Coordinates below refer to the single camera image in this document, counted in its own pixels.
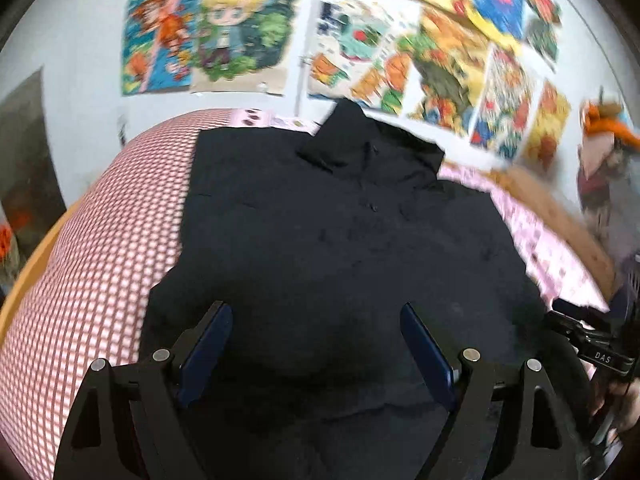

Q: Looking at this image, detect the cartoon kids poster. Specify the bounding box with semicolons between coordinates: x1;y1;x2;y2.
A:
120;0;298;96

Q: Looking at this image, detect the colourful cartoon poster row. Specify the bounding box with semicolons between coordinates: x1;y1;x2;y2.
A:
174;0;574;172

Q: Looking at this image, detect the person's right hand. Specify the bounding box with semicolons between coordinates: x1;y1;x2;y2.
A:
589;378;640;436

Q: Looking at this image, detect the red white checkered sheet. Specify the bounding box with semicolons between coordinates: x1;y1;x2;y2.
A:
1;110;232;479

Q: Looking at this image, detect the dark navy padded jacket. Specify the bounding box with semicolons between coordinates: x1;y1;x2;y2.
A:
138;97;591;480

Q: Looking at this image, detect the grey wall panel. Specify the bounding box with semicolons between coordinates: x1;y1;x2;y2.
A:
0;72;66;258

